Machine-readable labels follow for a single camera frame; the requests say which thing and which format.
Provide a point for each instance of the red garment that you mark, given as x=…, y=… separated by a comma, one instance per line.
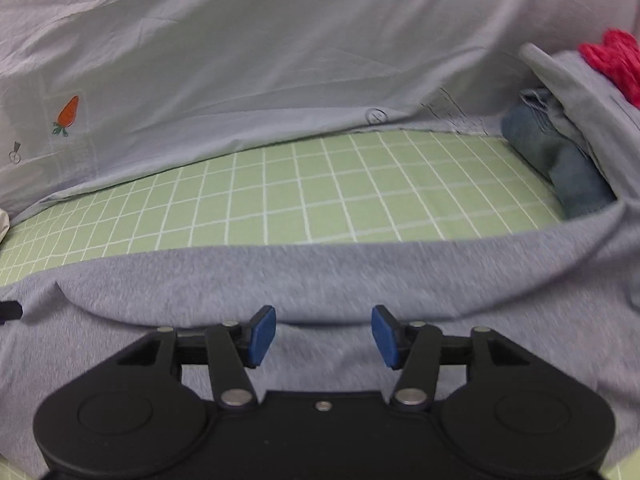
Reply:
x=617, y=60

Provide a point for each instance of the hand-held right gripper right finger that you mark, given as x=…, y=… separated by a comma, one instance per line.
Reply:
x=385, y=340

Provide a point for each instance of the grey knit garment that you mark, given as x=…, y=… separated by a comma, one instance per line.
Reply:
x=320, y=280

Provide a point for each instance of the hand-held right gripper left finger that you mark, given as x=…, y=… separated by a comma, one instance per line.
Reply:
x=262, y=337

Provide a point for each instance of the green checked bed sheet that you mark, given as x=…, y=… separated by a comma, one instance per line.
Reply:
x=300, y=195

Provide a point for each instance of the folded blue jeans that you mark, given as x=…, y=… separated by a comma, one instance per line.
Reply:
x=575, y=180

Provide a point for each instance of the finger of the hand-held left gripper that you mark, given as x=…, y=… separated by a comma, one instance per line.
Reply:
x=10, y=311

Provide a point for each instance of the folded light grey garment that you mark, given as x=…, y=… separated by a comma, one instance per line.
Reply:
x=585, y=90

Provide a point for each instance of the white crumpled garment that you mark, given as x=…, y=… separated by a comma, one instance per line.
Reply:
x=3, y=227

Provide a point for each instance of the grey printed quilt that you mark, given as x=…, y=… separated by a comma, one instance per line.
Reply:
x=250, y=50

